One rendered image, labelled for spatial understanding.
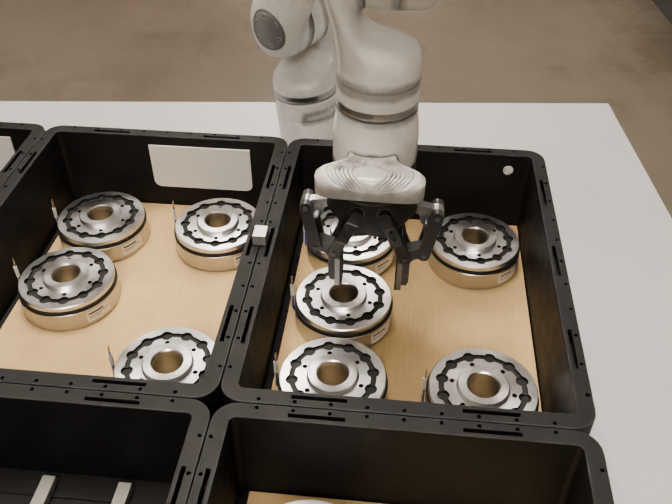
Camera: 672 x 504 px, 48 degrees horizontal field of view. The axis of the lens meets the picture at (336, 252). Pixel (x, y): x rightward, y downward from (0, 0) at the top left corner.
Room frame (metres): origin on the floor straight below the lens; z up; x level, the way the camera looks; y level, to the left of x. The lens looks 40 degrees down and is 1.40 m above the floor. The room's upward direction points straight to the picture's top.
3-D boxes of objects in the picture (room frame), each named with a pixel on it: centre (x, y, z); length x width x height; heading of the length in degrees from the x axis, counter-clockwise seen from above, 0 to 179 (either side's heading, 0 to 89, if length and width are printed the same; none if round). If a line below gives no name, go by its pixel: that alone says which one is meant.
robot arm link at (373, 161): (0.55, -0.03, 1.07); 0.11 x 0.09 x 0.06; 173
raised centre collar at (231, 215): (0.70, 0.14, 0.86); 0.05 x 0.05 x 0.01
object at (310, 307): (0.57, -0.01, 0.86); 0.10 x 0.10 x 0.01
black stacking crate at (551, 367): (0.56, -0.07, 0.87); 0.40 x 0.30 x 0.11; 174
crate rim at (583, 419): (0.56, -0.07, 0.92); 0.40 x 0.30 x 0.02; 174
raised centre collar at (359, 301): (0.57, -0.01, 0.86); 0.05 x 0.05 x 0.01
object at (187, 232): (0.70, 0.14, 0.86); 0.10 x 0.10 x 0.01
